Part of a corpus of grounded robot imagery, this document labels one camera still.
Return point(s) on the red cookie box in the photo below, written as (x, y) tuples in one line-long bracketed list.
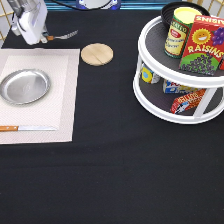
[(187, 101)]

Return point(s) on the beige woven placemat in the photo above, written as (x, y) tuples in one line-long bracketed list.
[(56, 109)]

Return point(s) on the red raisins box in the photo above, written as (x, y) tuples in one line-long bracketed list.
[(204, 49)]

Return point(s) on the round wooden coaster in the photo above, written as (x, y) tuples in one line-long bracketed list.
[(97, 54)]

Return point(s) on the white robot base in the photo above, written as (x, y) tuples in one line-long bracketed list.
[(98, 4)]

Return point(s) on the black bowl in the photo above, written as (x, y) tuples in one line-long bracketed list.
[(167, 11)]

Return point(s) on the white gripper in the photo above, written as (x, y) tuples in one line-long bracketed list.
[(29, 20)]

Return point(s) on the knife with wooden handle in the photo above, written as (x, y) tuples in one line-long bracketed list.
[(26, 128)]

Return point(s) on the yellow-lidded parmesan can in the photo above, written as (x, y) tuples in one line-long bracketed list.
[(180, 27)]

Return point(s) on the white two-tier turntable rack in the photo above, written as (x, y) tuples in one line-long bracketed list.
[(151, 52)]

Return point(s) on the small yellow blue carton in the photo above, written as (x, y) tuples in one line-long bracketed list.
[(148, 75)]

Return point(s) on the fork with wooden handle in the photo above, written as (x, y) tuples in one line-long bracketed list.
[(63, 37)]

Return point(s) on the white blue yellow box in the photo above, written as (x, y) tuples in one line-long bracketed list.
[(172, 87)]

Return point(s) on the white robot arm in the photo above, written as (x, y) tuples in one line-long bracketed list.
[(29, 20)]

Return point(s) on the round silver metal plate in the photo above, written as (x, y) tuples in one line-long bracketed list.
[(24, 86)]

